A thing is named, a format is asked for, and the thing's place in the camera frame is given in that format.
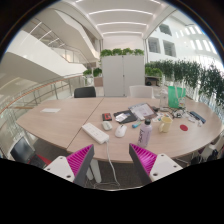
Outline white cabinet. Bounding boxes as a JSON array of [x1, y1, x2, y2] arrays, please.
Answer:
[[101, 54, 146, 98]]

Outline green plants atop cabinet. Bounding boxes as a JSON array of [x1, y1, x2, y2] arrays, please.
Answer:
[[99, 48, 145, 58]]

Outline black notebook with white card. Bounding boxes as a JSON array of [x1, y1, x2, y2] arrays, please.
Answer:
[[113, 109, 138, 125]]

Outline white computer mouse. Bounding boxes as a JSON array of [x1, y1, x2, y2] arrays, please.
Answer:
[[114, 123, 128, 138]]

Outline black chair with red base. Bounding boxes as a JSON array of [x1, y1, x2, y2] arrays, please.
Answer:
[[9, 136, 51, 169]]

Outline green hedge plant row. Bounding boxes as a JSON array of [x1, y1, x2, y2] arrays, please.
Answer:
[[144, 59, 224, 108]]

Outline colourful sticker sheet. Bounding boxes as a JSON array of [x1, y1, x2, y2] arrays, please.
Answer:
[[151, 111, 168, 123]]

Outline white chair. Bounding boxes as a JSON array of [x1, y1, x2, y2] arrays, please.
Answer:
[[128, 84, 155, 99]]

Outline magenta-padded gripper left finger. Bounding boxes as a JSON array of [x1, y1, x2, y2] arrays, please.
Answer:
[[44, 143, 96, 188]]

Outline cream yellow mug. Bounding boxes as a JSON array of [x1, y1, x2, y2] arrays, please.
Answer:
[[158, 115, 174, 134]]

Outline potted plant in planter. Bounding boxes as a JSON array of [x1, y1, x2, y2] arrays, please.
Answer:
[[82, 67, 104, 88]]

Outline clear plastic water bottle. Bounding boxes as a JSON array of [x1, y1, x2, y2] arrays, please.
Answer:
[[159, 79, 169, 110]]

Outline purple drink bottle black cap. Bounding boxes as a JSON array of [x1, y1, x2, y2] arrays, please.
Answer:
[[137, 118, 153, 149]]

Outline black office chair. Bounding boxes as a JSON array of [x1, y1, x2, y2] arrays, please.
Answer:
[[73, 86, 97, 99]]

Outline white power strip cable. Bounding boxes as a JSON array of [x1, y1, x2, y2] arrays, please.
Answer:
[[104, 139, 122, 190]]

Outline dark blue keyboard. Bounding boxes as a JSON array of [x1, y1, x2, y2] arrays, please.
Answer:
[[189, 110, 207, 124]]

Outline green tote bag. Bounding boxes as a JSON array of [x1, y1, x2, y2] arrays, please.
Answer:
[[167, 85, 187, 109]]

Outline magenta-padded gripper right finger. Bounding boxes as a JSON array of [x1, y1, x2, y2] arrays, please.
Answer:
[[128, 143, 184, 186]]

